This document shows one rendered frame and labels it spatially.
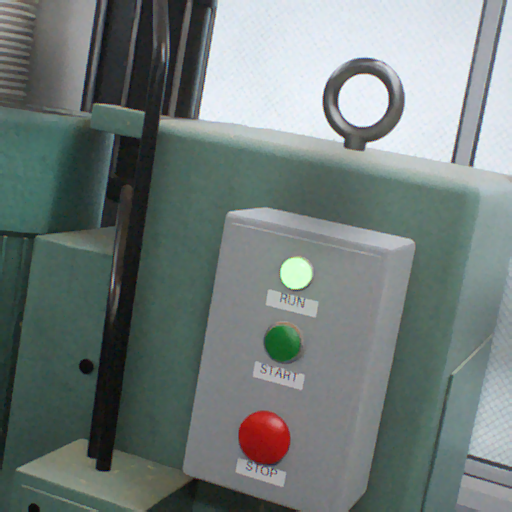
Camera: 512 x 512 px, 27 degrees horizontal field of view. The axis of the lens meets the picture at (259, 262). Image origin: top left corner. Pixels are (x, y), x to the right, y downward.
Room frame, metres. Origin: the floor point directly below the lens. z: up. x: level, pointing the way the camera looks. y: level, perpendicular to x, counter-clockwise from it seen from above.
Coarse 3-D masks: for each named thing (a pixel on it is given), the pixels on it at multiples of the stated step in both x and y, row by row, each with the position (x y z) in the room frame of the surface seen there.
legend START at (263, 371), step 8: (256, 368) 0.58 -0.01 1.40; (264, 368) 0.58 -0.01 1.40; (272, 368) 0.58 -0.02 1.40; (280, 368) 0.58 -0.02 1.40; (256, 376) 0.58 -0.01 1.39; (264, 376) 0.58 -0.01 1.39; (272, 376) 0.58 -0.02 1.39; (280, 376) 0.58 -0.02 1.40; (288, 376) 0.57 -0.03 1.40; (296, 376) 0.57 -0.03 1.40; (288, 384) 0.57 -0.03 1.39; (296, 384) 0.57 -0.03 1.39
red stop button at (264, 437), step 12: (252, 420) 0.57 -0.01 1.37; (264, 420) 0.57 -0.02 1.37; (276, 420) 0.57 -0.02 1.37; (240, 432) 0.57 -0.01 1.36; (252, 432) 0.57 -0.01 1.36; (264, 432) 0.57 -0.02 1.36; (276, 432) 0.56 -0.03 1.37; (288, 432) 0.57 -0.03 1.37; (240, 444) 0.57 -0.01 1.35; (252, 444) 0.57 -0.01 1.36; (264, 444) 0.57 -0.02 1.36; (276, 444) 0.56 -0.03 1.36; (288, 444) 0.57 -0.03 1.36; (252, 456) 0.57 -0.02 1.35; (264, 456) 0.57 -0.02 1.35; (276, 456) 0.56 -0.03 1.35
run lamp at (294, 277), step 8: (296, 256) 0.57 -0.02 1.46; (288, 264) 0.57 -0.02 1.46; (296, 264) 0.57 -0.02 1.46; (304, 264) 0.57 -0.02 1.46; (312, 264) 0.57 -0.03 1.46; (280, 272) 0.58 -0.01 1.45; (288, 272) 0.57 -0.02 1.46; (296, 272) 0.57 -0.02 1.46; (304, 272) 0.57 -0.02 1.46; (312, 272) 0.57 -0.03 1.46; (288, 280) 0.57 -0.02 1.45; (296, 280) 0.57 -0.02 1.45; (304, 280) 0.57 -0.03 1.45; (312, 280) 0.57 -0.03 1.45; (296, 288) 0.57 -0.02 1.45; (304, 288) 0.57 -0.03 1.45
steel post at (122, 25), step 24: (96, 0) 2.27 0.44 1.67; (120, 0) 2.25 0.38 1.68; (96, 24) 2.27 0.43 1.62; (120, 24) 2.25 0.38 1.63; (96, 48) 2.24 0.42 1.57; (120, 48) 2.24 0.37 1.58; (96, 72) 2.24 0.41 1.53; (120, 72) 2.24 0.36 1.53; (96, 96) 2.26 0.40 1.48; (120, 96) 2.24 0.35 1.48
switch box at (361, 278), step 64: (256, 256) 0.58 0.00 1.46; (320, 256) 0.57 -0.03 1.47; (384, 256) 0.56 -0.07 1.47; (256, 320) 0.58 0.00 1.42; (320, 320) 0.57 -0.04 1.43; (384, 320) 0.57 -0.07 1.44; (256, 384) 0.58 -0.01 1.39; (320, 384) 0.57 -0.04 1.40; (384, 384) 0.60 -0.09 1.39; (192, 448) 0.59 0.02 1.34; (320, 448) 0.57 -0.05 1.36
